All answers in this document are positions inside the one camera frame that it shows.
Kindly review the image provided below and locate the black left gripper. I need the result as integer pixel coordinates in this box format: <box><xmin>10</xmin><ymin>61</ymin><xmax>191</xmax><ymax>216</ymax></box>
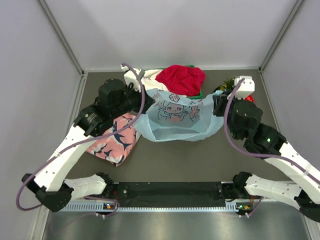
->
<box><xmin>111</xmin><ymin>81</ymin><xmax>155</xmax><ymax>119</ymax></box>

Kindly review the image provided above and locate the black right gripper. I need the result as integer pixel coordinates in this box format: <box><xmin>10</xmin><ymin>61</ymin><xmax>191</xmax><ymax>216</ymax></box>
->
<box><xmin>211</xmin><ymin>89</ymin><xmax>244</xmax><ymax>140</ymax></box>

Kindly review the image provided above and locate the light blue cartoon plastic bag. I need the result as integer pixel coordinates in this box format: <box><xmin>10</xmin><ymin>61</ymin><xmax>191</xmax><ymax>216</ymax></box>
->
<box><xmin>133</xmin><ymin>88</ymin><xmax>224</xmax><ymax>142</ymax></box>

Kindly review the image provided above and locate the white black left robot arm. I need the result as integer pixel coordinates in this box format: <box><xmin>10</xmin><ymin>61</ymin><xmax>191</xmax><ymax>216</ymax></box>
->
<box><xmin>16</xmin><ymin>77</ymin><xmax>154</xmax><ymax>213</ymax></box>

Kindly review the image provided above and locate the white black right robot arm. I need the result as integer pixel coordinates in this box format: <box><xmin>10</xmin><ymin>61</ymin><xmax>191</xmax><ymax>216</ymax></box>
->
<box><xmin>212</xmin><ymin>92</ymin><xmax>320</xmax><ymax>222</ymax></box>

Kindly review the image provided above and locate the black patterned plate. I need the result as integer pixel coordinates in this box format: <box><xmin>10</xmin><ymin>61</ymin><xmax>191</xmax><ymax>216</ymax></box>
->
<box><xmin>213</xmin><ymin>84</ymin><xmax>226</xmax><ymax>93</ymax></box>

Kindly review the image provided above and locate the plastic pineapple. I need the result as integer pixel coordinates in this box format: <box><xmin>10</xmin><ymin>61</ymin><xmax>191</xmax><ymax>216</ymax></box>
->
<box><xmin>219</xmin><ymin>77</ymin><xmax>235</xmax><ymax>91</ymax></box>

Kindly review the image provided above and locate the green plastic tray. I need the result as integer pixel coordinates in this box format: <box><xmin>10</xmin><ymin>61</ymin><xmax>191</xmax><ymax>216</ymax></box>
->
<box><xmin>158</xmin><ymin>65</ymin><xmax>203</xmax><ymax>99</ymax></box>

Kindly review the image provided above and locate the white cloth in tray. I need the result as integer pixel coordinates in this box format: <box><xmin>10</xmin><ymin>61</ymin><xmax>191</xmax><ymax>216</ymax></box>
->
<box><xmin>141</xmin><ymin>69</ymin><xmax>169</xmax><ymax>92</ymax></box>

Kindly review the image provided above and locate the red bell pepper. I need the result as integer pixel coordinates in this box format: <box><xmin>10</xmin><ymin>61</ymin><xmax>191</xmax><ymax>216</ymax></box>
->
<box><xmin>245</xmin><ymin>95</ymin><xmax>254</xmax><ymax>103</ymax></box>

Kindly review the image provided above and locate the red crumpled cloth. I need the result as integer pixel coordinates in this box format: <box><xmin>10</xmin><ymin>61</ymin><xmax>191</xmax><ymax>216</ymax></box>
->
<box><xmin>155</xmin><ymin>65</ymin><xmax>206</xmax><ymax>97</ymax></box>

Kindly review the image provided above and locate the pink patterned cloth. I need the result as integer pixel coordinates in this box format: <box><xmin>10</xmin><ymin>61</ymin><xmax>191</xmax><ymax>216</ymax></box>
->
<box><xmin>86</xmin><ymin>126</ymin><xmax>141</xmax><ymax>167</ymax></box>

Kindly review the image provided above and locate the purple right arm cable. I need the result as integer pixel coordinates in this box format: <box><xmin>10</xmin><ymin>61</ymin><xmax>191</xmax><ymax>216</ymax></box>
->
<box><xmin>223</xmin><ymin>77</ymin><xmax>320</xmax><ymax>217</ymax></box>

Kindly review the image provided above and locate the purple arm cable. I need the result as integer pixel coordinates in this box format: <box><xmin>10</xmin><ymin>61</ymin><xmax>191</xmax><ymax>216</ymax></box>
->
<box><xmin>16</xmin><ymin>62</ymin><xmax>145</xmax><ymax>215</ymax></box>
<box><xmin>223</xmin><ymin>77</ymin><xmax>320</xmax><ymax>217</ymax></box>

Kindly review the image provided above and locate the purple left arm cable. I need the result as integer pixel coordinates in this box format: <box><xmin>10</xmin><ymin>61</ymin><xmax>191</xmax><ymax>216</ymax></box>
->
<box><xmin>16</xmin><ymin>62</ymin><xmax>145</xmax><ymax>215</ymax></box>

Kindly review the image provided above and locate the slotted cable duct rail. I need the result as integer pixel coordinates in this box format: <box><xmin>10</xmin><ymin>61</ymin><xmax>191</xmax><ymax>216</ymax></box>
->
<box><xmin>60</xmin><ymin>201</ymin><xmax>252</xmax><ymax>213</ymax></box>

